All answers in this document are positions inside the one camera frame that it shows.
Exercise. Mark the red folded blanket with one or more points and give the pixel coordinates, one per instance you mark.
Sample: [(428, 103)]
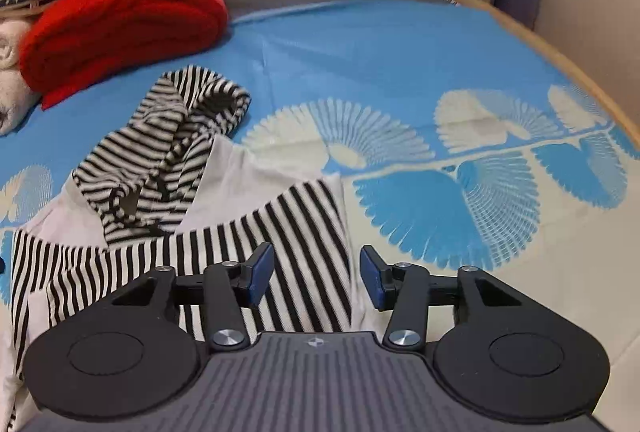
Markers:
[(125, 22)]

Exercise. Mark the wooden bed frame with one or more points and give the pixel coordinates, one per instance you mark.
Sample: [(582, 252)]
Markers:
[(550, 47)]

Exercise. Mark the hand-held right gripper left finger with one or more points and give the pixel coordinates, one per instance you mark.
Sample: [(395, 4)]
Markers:
[(260, 276)]

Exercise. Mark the blue white printed bedsheet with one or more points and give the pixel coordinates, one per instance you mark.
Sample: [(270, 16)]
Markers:
[(360, 62)]

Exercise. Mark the white fluffy towel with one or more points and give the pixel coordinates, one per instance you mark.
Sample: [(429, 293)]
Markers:
[(10, 67)]

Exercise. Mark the black white striped hooded top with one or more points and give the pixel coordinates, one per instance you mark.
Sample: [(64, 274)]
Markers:
[(280, 232)]

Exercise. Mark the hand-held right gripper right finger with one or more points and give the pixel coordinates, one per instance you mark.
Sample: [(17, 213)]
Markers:
[(372, 281)]

